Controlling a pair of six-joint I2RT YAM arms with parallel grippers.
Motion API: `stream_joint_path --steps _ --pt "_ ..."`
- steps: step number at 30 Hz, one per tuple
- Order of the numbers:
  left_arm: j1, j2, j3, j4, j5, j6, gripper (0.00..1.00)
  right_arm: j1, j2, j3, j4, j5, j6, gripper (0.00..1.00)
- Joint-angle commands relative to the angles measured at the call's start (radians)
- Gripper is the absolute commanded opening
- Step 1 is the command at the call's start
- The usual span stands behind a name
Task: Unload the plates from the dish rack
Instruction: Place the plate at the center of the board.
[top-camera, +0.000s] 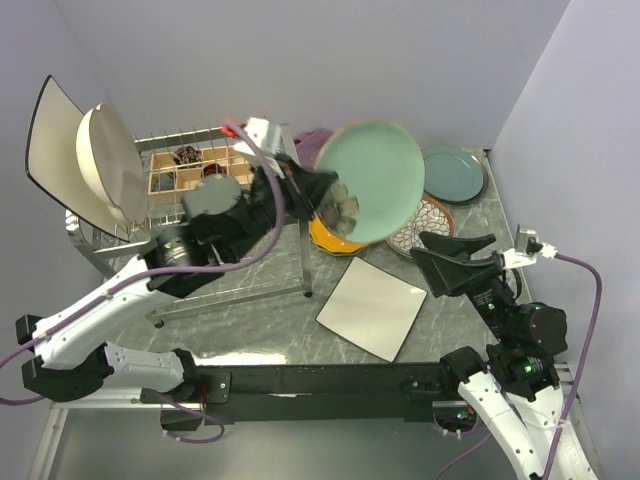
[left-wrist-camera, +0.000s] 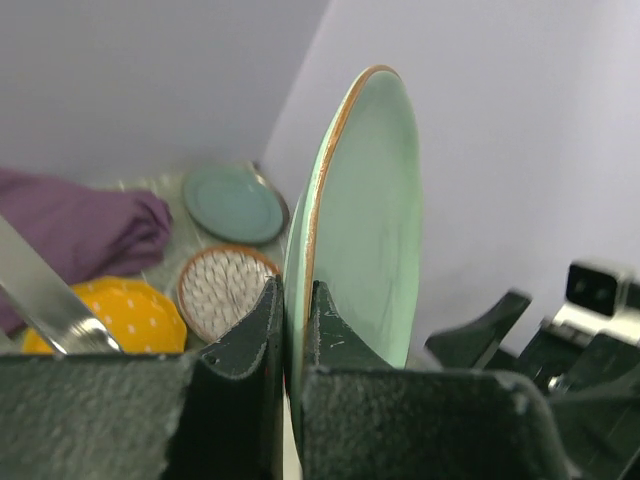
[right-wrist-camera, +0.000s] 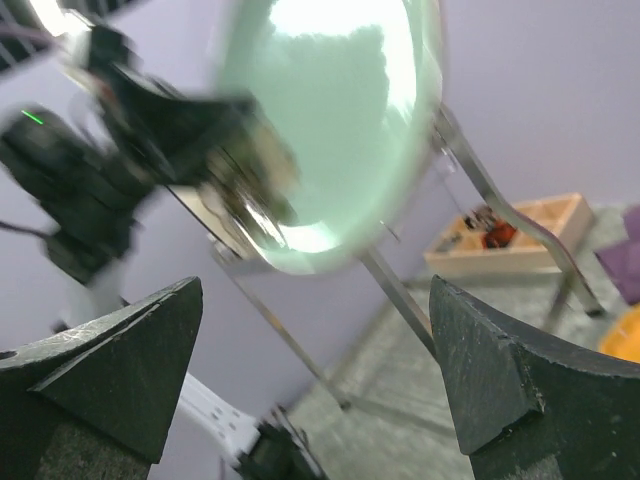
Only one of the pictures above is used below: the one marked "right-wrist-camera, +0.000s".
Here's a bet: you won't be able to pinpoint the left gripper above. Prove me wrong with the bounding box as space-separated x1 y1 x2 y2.
64 24 257 185

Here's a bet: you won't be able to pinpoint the steel dish rack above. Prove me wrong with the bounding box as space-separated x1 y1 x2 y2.
0 0 609 436

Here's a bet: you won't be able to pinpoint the mint green flower plate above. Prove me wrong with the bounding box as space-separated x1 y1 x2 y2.
215 1 443 275

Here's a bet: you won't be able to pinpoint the purple cloth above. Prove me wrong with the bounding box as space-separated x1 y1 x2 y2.
595 205 639 306

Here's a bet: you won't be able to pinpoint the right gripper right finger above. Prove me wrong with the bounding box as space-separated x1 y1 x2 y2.
429 277 639 480

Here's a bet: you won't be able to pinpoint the wooden cutlery box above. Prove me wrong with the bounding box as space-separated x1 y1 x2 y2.
424 193 595 277

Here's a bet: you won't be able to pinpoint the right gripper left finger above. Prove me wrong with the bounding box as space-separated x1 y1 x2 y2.
1 277 203 479

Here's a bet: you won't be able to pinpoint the orange dotted plate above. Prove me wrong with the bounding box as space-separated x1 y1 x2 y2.
598 305 640 363

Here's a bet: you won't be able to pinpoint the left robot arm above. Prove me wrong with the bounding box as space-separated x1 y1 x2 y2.
1 24 324 479

